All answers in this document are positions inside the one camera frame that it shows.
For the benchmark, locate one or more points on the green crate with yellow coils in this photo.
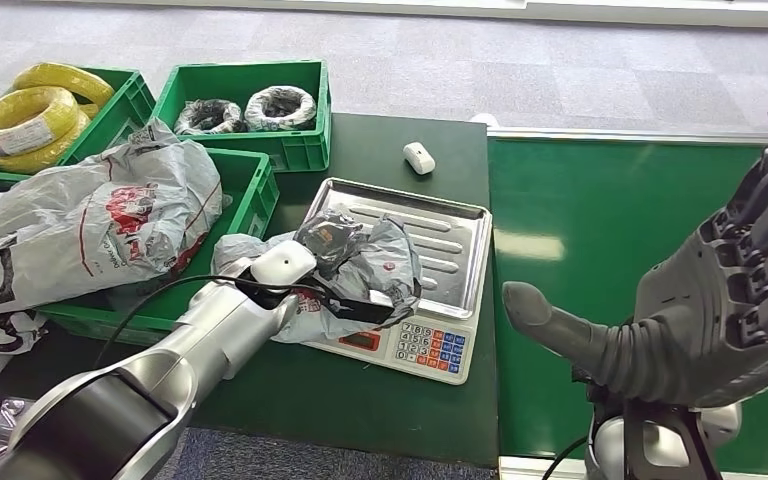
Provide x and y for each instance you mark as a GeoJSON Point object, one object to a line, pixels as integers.
{"type": "Point", "coordinates": [112, 119]}

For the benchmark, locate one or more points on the small white round object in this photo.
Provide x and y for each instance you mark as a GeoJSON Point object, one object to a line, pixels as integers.
{"type": "Point", "coordinates": [484, 118]}

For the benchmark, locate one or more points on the large grey package red print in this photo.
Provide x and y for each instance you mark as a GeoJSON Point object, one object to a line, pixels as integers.
{"type": "Point", "coordinates": [79, 199]}

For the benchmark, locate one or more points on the grey plastic package red print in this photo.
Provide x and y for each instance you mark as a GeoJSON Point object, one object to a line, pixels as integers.
{"type": "Point", "coordinates": [371, 272]}

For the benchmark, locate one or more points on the small white plastic device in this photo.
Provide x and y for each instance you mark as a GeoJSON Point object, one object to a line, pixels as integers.
{"type": "Point", "coordinates": [418, 158]}

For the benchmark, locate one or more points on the white package black letters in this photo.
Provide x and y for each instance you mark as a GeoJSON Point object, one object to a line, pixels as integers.
{"type": "Point", "coordinates": [20, 285]}

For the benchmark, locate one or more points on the white electronic scale steel tray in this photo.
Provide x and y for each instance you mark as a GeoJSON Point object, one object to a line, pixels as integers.
{"type": "Point", "coordinates": [437, 238]}

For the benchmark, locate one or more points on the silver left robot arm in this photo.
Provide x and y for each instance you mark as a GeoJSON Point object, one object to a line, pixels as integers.
{"type": "Point", "coordinates": [159, 378]}

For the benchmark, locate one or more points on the silver conveyor edge rail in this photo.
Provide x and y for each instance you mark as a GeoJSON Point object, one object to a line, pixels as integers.
{"type": "Point", "coordinates": [622, 134]}

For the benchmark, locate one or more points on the green crate with black coils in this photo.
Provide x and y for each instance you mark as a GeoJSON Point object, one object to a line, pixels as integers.
{"type": "Point", "coordinates": [245, 78]}

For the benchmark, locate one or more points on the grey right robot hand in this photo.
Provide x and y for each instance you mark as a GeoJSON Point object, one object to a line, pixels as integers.
{"type": "Point", "coordinates": [689, 331]}

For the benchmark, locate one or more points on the green plastic crate holding packages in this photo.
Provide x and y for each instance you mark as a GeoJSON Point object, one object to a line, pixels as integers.
{"type": "Point", "coordinates": [245, 192]}

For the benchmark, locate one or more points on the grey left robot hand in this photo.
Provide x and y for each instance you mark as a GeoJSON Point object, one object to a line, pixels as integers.
{"type": "Point", "coordinates": [328, 238]}

